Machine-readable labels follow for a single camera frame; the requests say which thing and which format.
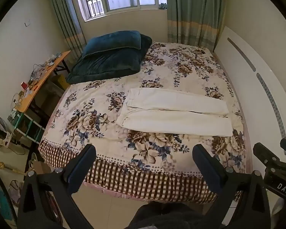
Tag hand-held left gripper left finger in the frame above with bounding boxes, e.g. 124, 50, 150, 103
18, 144, 97, 229

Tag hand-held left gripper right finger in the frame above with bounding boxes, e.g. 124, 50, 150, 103
192, 144, 271, 229

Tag white pants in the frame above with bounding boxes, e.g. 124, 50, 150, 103
116, 88, 233, 137

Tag cardboard box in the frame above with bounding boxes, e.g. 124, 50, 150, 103
32, 161, 53, 175

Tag floral blanket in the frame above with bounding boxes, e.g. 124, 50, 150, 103
38, 42, 251, 202

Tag white headboard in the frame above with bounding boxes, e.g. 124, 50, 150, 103
213, 26, 286, 164

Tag person's dark clothing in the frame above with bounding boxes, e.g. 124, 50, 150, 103
128, 201, 206, 229

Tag floor fan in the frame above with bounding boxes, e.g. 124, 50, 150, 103
0, 114, 26, 156

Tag green shelf rack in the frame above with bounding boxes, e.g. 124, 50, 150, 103
7, 109, 46, 146

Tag broom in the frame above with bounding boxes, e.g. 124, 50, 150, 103
0, 157, 27, 175

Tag yellow box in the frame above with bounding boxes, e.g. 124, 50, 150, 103
54, 74, 68, 91

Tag small desk fan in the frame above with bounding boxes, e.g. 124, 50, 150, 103
11, 93, 22, 109

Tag wooden desk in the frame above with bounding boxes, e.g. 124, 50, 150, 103
14, 51, 71, 113

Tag dark blue folded quilt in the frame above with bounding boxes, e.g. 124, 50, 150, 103
66, 35, 153, 84

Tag blue pillow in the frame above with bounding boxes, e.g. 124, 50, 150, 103
82, 31, 142, 58

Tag green striped curtain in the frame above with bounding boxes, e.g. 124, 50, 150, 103
165, 0, 227, 52
46, 0, 87, 61

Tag tangle of cables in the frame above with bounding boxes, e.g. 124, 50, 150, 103
29, 52, 62, 87

